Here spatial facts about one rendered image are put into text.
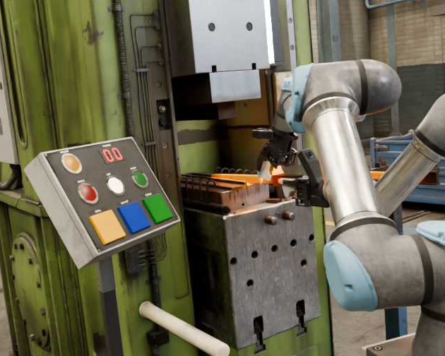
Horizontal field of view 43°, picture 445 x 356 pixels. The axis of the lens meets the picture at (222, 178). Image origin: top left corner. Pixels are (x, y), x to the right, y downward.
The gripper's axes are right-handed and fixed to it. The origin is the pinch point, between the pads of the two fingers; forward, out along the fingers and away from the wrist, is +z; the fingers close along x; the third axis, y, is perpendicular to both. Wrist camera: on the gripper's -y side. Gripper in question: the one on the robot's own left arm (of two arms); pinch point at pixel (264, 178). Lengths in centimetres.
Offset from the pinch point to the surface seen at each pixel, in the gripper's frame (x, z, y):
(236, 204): -6.4, 11.0, -2.7
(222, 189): -8.5, 8.8, -9.0
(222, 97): -8.4, -19.9, -19.9
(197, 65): -16.5, -29.2, -25.0
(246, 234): -8.2, 16.0, 7.0
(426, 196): 335, 163, -118
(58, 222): -72, -7, 9
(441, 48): 752, 156, -421
